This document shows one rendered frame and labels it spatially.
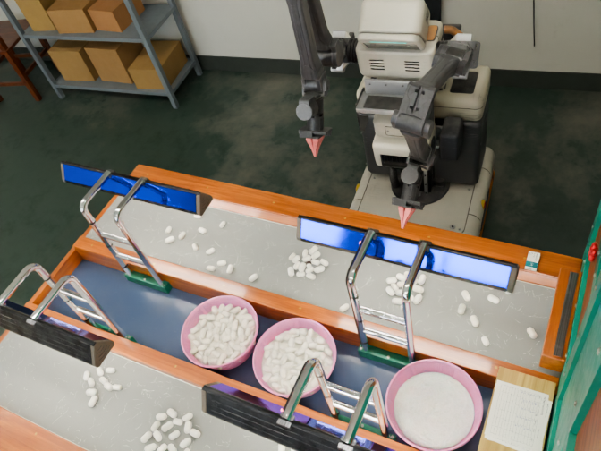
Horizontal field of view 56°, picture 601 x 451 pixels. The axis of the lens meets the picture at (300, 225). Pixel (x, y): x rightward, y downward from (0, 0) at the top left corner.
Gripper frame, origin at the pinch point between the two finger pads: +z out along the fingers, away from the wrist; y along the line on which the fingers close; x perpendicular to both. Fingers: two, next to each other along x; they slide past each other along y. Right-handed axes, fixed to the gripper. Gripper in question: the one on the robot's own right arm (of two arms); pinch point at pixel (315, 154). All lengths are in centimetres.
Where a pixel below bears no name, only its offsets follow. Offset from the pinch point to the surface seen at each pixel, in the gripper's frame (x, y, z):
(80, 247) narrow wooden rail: -28, -90, 40
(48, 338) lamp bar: -85, -48, 33
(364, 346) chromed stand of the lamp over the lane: -38, 31, 47
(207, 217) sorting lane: -3, -46, 30
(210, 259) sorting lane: -19, -35, 39
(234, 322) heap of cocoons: -40, -14, 49
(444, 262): -42, 53, 11
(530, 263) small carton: -5, 75, 26
